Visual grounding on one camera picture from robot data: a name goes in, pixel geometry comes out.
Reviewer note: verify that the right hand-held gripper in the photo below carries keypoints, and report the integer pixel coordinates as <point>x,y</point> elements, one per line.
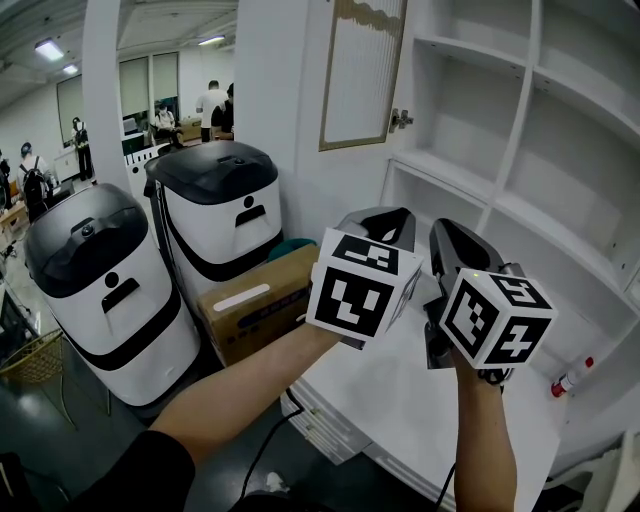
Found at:
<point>495,320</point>

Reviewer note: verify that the white wall cabinet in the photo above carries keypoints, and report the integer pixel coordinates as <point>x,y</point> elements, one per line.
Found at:
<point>400,400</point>

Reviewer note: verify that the white cabinet door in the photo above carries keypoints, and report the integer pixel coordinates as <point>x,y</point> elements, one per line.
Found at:
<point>360,75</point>

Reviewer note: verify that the white shelf unit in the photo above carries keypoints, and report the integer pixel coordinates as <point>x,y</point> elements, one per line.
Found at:
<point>550,150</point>

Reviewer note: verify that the person's right forearm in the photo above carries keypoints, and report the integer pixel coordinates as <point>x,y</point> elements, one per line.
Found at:
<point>485,440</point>

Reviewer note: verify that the white black bin, near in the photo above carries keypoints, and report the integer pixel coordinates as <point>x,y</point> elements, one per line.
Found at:
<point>115,310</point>

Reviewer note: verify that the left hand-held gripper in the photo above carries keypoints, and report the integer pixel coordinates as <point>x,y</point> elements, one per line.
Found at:
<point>355,295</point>

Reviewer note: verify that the cardboard box with white label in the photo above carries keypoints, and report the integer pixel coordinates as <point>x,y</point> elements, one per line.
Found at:
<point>220,325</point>

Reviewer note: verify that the fluorescent ceiling light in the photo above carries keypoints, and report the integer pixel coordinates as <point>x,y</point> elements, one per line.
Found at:
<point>49,49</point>
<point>210,40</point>

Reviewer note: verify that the teal round object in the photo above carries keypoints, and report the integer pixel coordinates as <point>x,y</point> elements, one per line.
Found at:
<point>290,247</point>

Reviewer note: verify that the person's left forearm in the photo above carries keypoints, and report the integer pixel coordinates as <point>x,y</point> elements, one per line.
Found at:
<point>240,390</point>

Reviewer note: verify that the plain cardboard box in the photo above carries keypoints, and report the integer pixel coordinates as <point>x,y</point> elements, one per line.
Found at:
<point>191,130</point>

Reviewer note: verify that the person's black sleeve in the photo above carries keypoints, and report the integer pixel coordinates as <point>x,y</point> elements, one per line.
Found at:
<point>135,475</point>

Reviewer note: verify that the white marker with red cap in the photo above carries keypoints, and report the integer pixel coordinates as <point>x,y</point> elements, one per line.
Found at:
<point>572,377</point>

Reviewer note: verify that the grey metal bracket part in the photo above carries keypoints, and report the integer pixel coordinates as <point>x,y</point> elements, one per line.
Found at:
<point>401,119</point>

